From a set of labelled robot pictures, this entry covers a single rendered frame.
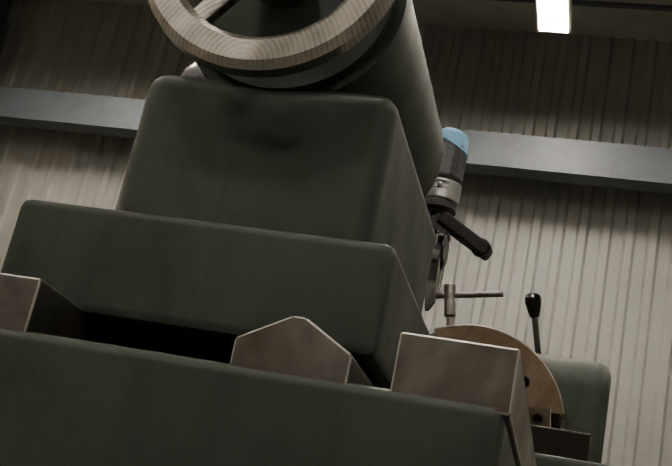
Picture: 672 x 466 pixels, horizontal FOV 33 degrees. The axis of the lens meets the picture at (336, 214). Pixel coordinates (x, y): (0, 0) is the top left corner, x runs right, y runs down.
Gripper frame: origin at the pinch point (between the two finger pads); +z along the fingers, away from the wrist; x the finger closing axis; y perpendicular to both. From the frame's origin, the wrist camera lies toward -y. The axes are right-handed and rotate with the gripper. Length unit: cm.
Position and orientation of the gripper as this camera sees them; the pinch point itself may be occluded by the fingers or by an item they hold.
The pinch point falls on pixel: (431, 304)
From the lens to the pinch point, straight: 214.0
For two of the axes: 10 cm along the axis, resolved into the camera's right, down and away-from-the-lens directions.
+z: -2.0, 9.2, -3.3
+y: -9.6, -1.2, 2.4
